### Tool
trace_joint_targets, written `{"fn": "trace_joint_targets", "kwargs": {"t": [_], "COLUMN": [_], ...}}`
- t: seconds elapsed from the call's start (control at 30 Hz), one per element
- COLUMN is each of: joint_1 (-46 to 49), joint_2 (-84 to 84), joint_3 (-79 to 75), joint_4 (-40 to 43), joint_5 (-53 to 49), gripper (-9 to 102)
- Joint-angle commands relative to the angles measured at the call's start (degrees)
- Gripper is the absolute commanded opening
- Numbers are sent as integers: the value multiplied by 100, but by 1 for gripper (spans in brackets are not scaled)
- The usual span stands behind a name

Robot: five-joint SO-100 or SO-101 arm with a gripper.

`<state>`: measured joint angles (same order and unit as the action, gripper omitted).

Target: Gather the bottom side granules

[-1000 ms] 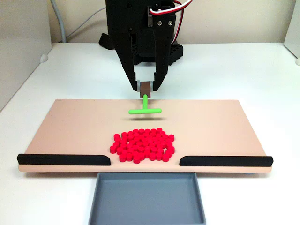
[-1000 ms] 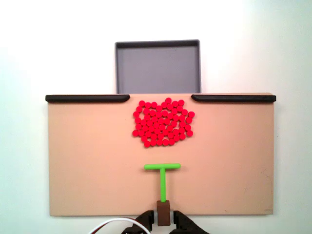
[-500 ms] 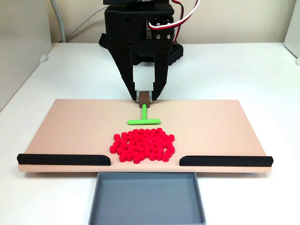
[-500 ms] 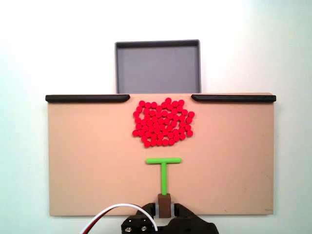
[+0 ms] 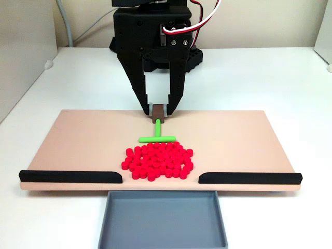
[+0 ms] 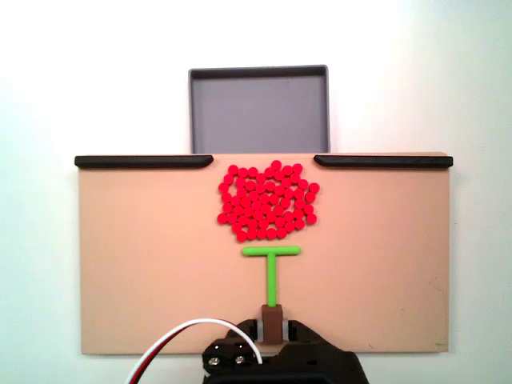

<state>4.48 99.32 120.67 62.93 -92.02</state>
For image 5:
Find black edge rail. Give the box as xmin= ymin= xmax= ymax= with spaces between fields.
xmin=198 ymin=172 xmax=303 ymax=185
xmin=18 ymin=170 xmax=123 ymax=184

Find beige work board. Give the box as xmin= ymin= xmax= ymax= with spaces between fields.
xmin=19 ymin=109 xmax=303 ymax=193

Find grey square tray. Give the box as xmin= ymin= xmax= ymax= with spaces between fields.
xmin=98 ymin=190 xmax=229 ymax=249

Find green T pusher brown block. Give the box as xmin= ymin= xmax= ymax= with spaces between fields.
xmin=139 ymin=103 xmax=177 ymax=144

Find grey cable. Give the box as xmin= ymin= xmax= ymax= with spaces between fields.
xmin=56 ymin=0 xmax=74 ymax=48

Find white side panel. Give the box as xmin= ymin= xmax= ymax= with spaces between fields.
xmin=313 ymin=0 xmax=332 ymax=65
xmin=0 ymin=0 xmax=58 ymax=124

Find red white black wires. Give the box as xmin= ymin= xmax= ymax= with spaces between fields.
xmin=162 ymin=0 xmax=224 ymax=50

